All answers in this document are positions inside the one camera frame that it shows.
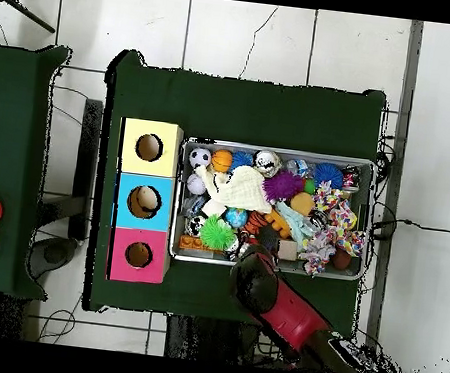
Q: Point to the wooden box with three holes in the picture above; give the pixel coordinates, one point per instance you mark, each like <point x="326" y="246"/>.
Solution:
<point x="122" y="203"/>

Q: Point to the small soccer ball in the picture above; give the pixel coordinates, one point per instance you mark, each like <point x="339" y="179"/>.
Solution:
<point x="200" y="157"/>

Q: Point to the orange foam ball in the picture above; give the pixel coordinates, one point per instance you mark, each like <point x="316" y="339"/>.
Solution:
<point x="302" y="203"/>

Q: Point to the cream knitted cloth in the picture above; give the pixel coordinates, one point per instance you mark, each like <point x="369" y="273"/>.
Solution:
<point x="240" y="191"/>

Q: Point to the blue spiky ball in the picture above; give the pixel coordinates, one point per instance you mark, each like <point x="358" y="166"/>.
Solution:
<point x="328" y="175"/>

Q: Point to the green cloth side table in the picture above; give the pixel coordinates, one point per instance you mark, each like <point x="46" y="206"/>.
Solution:
<point x="16" y="110"/>

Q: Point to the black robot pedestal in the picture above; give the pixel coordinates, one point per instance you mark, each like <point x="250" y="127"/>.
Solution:
<point x="199" y="341"/>

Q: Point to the orange striped tiger toy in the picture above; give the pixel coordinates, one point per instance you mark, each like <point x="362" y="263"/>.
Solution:
<point x="258" y="221"/>

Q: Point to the purple spiky ball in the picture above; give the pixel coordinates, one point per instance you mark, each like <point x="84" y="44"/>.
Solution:
<point x="283" y="185"/>

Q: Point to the small orange basketball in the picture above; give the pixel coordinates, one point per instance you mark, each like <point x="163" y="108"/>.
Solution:
<point x="222" y="160"/>

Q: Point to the orange toy block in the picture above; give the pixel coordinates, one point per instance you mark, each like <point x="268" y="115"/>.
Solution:
<point x="192" y="243"/>

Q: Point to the green fuzzy toy with eyes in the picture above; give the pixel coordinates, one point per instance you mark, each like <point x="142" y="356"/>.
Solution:
<point x="218" y="232"/>

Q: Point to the plain wooden cube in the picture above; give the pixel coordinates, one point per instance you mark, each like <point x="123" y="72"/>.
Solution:
<point x="287" y="250"/>

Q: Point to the yellow ball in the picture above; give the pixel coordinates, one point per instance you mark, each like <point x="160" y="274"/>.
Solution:
<point x="352" y="219"/>

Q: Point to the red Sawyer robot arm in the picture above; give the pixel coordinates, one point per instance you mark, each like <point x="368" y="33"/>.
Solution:
<point x="291" y="315"/>

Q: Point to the clear mesh bin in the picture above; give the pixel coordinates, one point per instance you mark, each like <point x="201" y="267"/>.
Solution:
<point x="178" y="209"/>

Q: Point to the colourful patterned cloth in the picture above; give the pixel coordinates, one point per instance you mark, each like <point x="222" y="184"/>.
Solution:
<point x="334" y="219"/>

